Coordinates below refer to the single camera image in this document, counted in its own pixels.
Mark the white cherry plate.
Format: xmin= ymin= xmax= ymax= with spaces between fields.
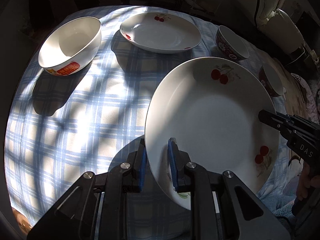
xmin=119 ymin=12 xmax=202 ymax=54
xmin=145 ymin=57 xmax=279 ymax=209

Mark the small red patterned bowl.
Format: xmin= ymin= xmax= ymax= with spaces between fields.
xmin=215 ymin=25 xmax=249 ymax=61

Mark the blue plaid tablecloth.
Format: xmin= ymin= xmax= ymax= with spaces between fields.
xmin=4 ymin=6 xmax=218 ymax=224

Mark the large white bowl orange label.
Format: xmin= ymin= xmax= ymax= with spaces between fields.
xmin=38 ymin=16 xmax=101 ymax=76

